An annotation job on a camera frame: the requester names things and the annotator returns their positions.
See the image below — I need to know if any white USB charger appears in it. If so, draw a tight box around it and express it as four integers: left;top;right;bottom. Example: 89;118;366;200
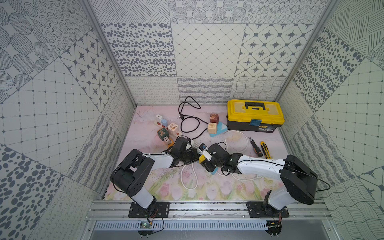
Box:
156;115;163;122

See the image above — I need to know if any pink deer cube socket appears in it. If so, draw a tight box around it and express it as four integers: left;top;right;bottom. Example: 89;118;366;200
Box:
167;123;179;135

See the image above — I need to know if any aluminium rail frame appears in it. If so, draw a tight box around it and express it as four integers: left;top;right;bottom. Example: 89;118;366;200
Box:
86;200;332;221

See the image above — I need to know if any light blue USB charger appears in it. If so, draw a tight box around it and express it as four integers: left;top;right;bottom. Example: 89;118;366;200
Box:
161;119;168;127

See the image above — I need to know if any yellow utility knife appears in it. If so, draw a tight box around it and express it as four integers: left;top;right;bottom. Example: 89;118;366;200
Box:
260;141;272;160

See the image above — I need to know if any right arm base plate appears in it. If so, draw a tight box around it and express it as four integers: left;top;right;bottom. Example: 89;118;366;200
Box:
246;201;290;218

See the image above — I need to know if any white power cable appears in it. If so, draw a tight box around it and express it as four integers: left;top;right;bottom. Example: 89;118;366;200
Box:
179;129;262;191

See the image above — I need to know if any orange power strip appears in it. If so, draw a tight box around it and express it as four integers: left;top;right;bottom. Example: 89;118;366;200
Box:
164;137;174;148

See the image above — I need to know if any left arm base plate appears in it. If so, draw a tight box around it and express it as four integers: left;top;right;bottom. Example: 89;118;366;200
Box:
129;202;170;219

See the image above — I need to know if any dark red cube socket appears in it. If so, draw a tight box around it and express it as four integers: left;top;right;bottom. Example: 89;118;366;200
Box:
210;113;219;124

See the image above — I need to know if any black red screwdriver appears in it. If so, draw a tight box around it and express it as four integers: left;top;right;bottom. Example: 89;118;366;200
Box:
249;137;264;157

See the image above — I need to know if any black power cable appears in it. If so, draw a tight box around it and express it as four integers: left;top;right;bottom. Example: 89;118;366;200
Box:
178;96;211;141

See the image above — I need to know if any yellow plug adapter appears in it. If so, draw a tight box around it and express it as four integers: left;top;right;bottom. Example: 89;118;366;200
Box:
199;151;212;165

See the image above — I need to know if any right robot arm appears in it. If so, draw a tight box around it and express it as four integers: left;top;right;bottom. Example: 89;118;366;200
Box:
199;143;319;213

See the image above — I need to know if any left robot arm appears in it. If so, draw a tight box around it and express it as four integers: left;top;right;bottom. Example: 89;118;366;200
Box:
110;136;201;210

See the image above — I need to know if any green dragon cube socket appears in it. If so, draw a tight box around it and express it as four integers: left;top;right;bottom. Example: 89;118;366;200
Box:
157;128;169;142

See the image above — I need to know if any blue power strip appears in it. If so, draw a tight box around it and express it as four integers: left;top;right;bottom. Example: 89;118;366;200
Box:
200;143;220;176

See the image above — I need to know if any yellow black toolbox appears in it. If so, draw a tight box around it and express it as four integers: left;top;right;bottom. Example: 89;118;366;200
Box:
227;100;285;133

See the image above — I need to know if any teal power strip base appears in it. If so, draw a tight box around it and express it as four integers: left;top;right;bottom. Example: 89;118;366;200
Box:
210;122;228;138

